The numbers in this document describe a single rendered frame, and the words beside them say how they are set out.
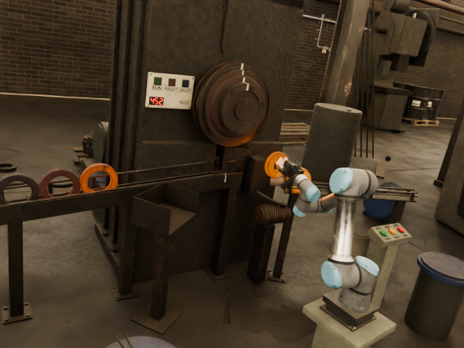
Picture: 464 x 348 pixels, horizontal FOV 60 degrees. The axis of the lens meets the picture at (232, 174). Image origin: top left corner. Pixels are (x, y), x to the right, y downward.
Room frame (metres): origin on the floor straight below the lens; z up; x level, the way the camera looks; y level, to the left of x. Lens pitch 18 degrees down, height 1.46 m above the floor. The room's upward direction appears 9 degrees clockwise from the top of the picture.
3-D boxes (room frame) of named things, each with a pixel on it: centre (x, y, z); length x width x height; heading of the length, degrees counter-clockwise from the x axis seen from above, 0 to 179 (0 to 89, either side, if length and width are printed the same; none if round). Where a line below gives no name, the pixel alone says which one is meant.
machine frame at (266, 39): (2.64, 0.29, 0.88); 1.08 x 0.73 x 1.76; 124
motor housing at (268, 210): (2.36, -0.29, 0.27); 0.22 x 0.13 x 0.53; 124
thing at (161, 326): (1.79, 0.29, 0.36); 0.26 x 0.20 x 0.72; 159
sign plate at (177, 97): (2.19, 0.40, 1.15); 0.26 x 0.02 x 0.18; 124
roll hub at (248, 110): (2.21, 0.00, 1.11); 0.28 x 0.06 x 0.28; 124
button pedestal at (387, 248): (2.05, -0.92, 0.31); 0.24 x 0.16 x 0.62; 124
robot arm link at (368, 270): (1.67, -0.67, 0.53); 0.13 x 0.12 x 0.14; 113
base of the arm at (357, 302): (1.67, -0.67, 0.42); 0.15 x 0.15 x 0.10
